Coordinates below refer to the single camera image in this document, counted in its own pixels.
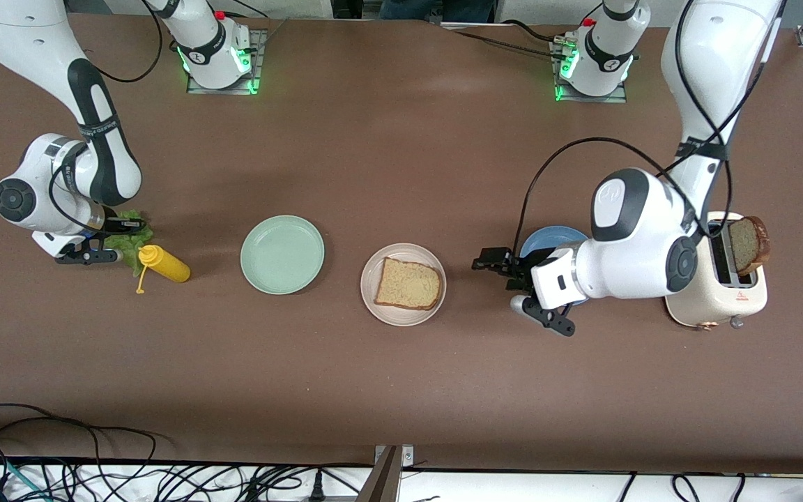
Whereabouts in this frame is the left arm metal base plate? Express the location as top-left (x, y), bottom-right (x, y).
top-left (550, 38), bottom-right (629, 104)

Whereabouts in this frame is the black looped cable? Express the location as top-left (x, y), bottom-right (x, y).
top-left (0, 403), bottom-right (165, 464)

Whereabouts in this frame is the yellow squeeze bottle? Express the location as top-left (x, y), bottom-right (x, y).
top-left (135, 244), bottom-right (192, 295)

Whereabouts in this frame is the black base cable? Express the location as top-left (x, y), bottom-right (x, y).
top-left (443, 20), bottom-right (569, 60)

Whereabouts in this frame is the toasted bread slice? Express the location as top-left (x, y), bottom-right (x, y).
top-left (728, 216), bottom-right (772, 276)
top-left (374, 257), bottom-right (443, 312)

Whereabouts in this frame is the blue plate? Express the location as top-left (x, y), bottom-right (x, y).
top-left (519, 225), bottom-right (594, 307)

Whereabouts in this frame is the person in blue jeans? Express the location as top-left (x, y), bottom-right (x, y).
top-left (379, 0), bottom-right (494, 22)

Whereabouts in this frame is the light green plate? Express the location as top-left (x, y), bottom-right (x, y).
top-left (240, 215), bottom-right (326, 296)

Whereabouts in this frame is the aluminium camera post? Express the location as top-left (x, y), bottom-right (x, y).
top-left (356, 445), bottom-right (414, 502)

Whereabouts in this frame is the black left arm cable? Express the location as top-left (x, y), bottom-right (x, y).
top-left (512, 0), bottom-right (789, 255)

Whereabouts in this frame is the beige plate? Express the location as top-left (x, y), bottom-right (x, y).
top-left (360, 243), bottom-right (448, 327)

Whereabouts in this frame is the cream white toaster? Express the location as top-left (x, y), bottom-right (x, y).
top-left (665, 211), bottom-right (770, 330)

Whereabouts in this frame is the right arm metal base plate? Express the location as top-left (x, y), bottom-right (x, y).
top-left (185, 28), bottom-right (268, 96)

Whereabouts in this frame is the green lettuce leaf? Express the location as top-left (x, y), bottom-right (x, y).
top-left (103, 211), bottom-right (155, 260)

